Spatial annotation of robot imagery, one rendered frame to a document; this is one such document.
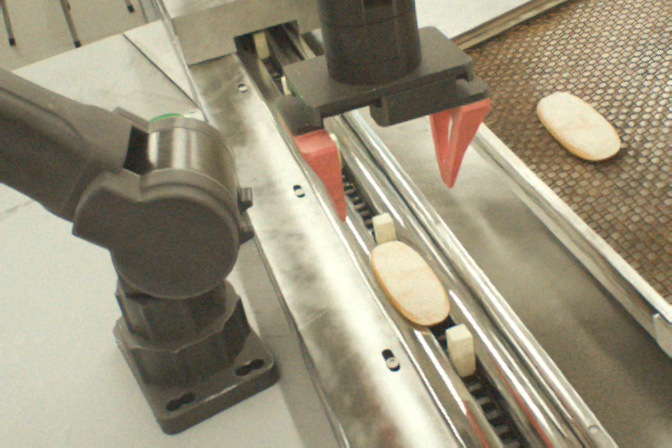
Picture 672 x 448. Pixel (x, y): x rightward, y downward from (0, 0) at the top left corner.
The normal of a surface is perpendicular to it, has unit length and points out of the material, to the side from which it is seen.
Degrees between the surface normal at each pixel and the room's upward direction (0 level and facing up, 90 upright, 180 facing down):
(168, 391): 0
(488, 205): 0
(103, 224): 90
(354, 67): 90
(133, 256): 90
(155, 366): 90
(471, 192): 0
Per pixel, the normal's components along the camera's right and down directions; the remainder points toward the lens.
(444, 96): 0.29, 0.48
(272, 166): -0.17, -0.83
